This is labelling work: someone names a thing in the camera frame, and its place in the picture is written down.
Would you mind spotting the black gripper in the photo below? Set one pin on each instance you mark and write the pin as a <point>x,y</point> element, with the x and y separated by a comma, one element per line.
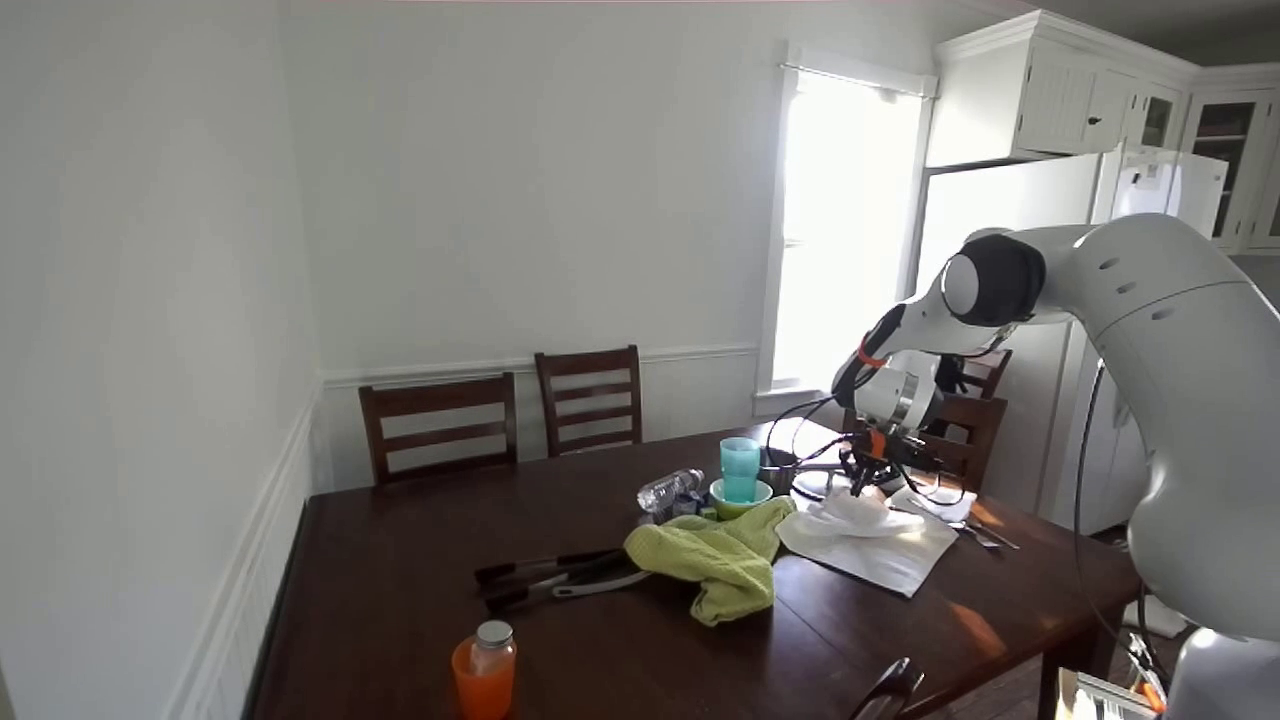
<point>874,452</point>

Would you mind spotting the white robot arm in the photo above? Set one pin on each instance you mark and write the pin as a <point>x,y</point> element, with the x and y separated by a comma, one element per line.
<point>1189,346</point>

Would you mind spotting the small crumpled white napkin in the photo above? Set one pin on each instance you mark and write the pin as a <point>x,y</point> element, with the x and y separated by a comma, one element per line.
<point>947,503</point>

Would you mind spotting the glass pan lid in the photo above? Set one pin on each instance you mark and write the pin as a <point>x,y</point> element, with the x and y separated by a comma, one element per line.
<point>823,480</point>

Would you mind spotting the small steel pot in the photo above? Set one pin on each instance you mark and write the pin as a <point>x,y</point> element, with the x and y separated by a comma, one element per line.
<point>776,468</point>

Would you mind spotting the far side wooden chair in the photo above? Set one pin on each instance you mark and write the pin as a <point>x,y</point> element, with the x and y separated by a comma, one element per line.
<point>964,412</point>

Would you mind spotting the teal plastic cup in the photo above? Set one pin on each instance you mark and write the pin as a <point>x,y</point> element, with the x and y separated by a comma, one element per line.
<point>739,457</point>

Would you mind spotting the teal bowl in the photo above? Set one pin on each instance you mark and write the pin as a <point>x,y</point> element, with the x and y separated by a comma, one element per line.
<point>739,494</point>

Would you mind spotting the green cloth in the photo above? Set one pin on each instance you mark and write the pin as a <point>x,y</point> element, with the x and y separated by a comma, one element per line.
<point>725,561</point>

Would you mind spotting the white refrigerator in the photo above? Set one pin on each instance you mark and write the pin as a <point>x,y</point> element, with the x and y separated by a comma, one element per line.
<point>1065,444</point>

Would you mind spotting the clear plastic bag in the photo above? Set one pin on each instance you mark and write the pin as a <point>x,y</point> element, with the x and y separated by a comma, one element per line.
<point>674,494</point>

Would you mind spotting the near chair back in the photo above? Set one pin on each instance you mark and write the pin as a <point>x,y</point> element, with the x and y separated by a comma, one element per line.
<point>890,693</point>

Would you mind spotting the right dark wooden chair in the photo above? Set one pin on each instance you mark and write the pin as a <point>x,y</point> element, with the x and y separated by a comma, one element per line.
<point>588,398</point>

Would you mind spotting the dark wooden chair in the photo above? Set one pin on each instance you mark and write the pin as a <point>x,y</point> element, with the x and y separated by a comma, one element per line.
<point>440,428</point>
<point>588,398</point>

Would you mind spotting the black tongs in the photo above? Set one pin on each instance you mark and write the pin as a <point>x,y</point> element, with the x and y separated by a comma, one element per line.
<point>578,573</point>

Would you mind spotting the white upper cabinet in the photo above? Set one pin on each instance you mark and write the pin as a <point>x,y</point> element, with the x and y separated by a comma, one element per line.
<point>1047,85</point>

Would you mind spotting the orange juice bottle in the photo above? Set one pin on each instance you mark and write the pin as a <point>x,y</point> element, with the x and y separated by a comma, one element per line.
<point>484,675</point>

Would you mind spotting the left dark wooden chair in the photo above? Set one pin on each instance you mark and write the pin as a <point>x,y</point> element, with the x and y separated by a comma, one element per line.
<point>440,428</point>

